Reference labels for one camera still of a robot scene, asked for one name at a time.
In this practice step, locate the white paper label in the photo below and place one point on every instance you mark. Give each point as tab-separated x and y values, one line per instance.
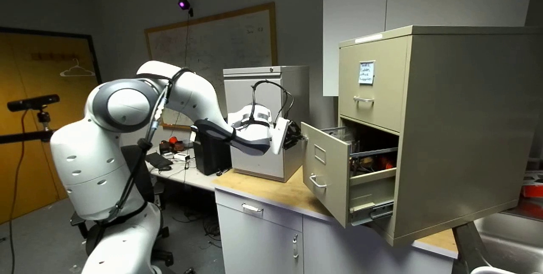
366	73

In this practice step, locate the cream drawer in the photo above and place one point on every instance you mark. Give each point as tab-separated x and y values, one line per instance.
382	108
326	168

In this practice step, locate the wooden door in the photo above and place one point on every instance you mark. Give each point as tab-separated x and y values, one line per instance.
25	163

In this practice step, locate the whiteboard with wooden frame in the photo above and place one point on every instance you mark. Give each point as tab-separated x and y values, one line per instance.
229	40

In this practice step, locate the cream top drawer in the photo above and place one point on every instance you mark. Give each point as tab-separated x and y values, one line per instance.
382	108

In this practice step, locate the metal sink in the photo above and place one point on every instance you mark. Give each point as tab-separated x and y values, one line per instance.
513	240

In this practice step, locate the red container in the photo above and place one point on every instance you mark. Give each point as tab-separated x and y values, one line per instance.
533	199

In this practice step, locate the camera on mount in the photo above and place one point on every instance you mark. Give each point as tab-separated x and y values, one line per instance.
184	4

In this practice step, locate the small white box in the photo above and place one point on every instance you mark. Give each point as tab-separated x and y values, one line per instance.
181	156

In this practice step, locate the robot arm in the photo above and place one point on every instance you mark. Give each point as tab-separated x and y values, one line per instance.
93	159

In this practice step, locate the white desk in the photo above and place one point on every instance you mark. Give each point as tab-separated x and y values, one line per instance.
191	176

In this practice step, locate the black box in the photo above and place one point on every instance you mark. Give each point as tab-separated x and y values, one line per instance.
210	155

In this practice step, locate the camera on tripod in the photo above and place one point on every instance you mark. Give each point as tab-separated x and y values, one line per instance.
33	102

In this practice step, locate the black keyboard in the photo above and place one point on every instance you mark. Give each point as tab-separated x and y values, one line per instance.
158	160

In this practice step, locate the black office chair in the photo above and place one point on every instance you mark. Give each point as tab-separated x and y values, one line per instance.
142	172

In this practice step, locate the white counter door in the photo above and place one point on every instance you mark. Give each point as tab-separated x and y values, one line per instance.
254	248

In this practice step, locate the cream filing cabinet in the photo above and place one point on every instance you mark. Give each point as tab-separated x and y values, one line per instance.
458	138

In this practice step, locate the white coat hanger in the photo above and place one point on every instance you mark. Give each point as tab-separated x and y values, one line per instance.
77	71

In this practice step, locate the white counter drawer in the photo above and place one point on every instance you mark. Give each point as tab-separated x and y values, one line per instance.
271	216

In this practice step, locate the cream bottom drawer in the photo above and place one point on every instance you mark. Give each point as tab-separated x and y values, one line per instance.
326	168

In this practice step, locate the small grey filing cabinet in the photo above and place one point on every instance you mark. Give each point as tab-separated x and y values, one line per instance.
292	91

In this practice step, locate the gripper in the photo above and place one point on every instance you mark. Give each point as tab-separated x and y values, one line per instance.
293	134

